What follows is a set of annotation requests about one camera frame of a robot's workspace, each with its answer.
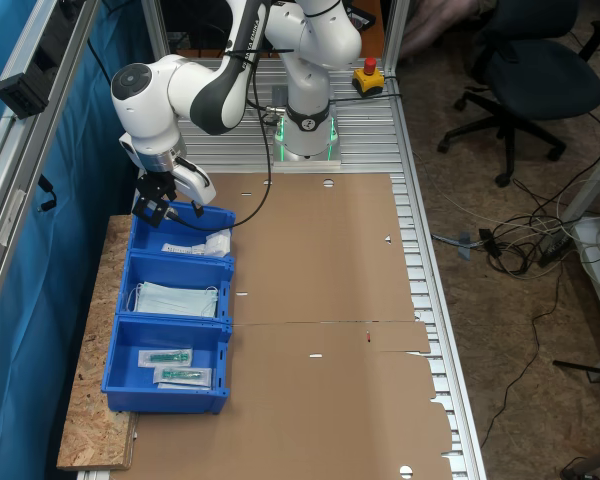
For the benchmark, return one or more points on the white printed flat packet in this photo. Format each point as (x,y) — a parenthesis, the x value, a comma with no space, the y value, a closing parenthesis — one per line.
(180,248)

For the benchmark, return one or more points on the blue plastic bin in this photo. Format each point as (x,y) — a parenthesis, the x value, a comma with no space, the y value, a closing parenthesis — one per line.
(180,272)
(145,240)
(170,402)

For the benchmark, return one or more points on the stack of face masks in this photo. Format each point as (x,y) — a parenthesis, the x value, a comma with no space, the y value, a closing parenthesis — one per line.
(175,300)

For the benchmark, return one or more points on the brown cardboard sheet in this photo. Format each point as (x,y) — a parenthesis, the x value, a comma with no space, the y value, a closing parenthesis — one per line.
(320,250)
(305,410)

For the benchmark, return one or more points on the green syringe packet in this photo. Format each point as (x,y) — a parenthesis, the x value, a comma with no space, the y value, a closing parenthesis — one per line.
(182,375)
(165,358)

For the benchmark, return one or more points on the silver power strip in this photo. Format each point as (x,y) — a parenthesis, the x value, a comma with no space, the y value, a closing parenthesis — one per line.
(22,95)

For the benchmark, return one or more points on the yellow emergency stop button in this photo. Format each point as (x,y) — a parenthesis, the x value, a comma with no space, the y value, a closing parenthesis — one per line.
(367,82)

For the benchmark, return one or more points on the chipboard wood slab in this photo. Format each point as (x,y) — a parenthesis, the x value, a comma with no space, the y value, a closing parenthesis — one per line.
(90,400)

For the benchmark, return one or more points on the orange wooden desk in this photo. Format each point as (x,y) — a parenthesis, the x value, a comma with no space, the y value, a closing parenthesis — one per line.
(375,35)

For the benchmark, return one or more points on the person's leg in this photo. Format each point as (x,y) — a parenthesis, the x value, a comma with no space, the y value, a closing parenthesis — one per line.
(445,20)

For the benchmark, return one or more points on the black power adapter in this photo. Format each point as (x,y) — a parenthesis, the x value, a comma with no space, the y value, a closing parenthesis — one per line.
(555,247)

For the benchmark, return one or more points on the black stand leg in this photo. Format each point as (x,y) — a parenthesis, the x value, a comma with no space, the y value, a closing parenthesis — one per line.
(587,369)

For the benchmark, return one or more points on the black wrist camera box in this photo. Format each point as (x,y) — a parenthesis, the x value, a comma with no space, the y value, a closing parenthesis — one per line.
(152,200)

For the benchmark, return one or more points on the aluminium frame post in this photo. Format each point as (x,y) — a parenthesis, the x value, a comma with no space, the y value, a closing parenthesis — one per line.
(156,30)
(396,35)

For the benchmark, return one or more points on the long aluminium frame beam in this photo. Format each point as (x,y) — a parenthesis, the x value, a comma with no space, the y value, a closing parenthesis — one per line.
(5,200)

